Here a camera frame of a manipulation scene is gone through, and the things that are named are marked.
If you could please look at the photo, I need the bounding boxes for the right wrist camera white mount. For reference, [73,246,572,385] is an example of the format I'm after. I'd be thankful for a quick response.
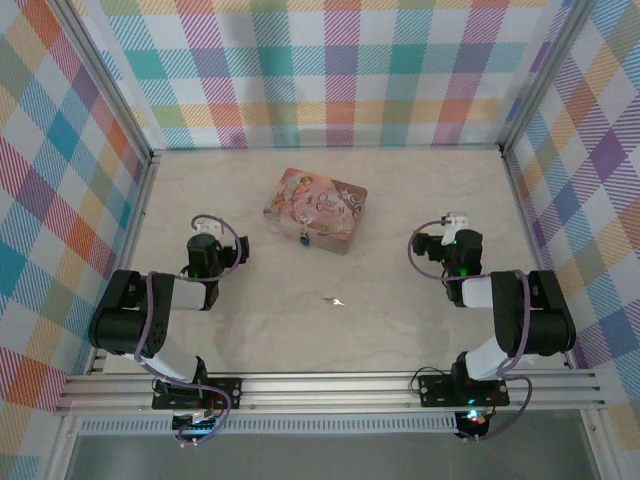
[441,211,470,247]

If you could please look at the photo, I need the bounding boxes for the pink illustrated tin box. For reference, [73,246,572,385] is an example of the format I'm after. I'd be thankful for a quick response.
[262,167,369,257]

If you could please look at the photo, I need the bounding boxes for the right aluminium frame post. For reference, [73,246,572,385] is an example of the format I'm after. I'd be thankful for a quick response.
[498,0,599,157]

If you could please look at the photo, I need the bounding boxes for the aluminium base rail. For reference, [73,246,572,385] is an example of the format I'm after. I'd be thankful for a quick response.
[53,368,609,417]

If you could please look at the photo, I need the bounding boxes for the perforated grey cable duct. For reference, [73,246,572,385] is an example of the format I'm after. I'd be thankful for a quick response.
[77,416,459,437]

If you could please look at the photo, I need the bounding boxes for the green circuit board with plug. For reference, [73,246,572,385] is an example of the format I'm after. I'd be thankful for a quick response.
[171,408,222,434]

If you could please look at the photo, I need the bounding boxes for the aluminium side rail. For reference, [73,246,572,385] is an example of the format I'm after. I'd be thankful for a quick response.
[85,151,162,376]
[499,148,577,371]

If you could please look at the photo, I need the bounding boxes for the black controller with lit leds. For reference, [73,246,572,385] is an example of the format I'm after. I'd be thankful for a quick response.
[456,409,489,439]

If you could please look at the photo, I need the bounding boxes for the left aluminium side rail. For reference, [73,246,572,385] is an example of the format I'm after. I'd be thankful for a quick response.
[85,151,162,376]

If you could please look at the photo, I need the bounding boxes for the aluminium frame post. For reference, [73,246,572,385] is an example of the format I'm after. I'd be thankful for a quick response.
[498,0,599,157]
[48,0,154,167]

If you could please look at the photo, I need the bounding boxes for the right aluminium side rail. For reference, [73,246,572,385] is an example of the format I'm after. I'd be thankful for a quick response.
[499,148,577,371]

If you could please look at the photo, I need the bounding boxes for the left aluminium frame post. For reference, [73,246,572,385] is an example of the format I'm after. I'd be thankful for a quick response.
[48,0,154,167]

